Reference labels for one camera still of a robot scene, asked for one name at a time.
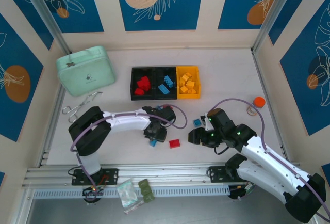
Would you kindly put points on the olive green block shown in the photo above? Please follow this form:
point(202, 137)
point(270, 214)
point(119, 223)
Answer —
point(149, 198)
point(146, 191)
point(143, 183)

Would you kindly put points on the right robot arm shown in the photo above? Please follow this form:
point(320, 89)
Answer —
point(265, 157)

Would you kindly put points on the metal scissor tongs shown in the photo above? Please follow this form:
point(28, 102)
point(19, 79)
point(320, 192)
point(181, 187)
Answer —
point(82, 104)

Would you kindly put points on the yellow plastic bin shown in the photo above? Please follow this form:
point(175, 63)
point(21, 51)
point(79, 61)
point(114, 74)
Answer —
point(189, 96)

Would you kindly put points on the mint green zip case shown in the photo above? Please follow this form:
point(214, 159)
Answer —
point(85, 71)

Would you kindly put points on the clear plastic bag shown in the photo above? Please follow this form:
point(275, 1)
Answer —
point(126, 193)

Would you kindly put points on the aluminium frame post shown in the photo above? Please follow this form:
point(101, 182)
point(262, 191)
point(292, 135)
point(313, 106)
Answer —
point(47, 15)
point(273, 15)

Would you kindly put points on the aluminium side rail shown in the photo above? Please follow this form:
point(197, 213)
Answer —
point(265, 79)
point(53, 120)

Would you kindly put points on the orange-capped bottle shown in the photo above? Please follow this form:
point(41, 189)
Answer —
point(258, 102)

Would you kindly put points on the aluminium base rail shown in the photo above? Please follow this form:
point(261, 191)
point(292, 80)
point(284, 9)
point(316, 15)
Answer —
point(167, 172)

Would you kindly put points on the small clear packet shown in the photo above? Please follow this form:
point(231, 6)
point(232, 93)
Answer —
point(134, 207)

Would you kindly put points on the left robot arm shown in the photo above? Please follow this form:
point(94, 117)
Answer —
point(123, 124)

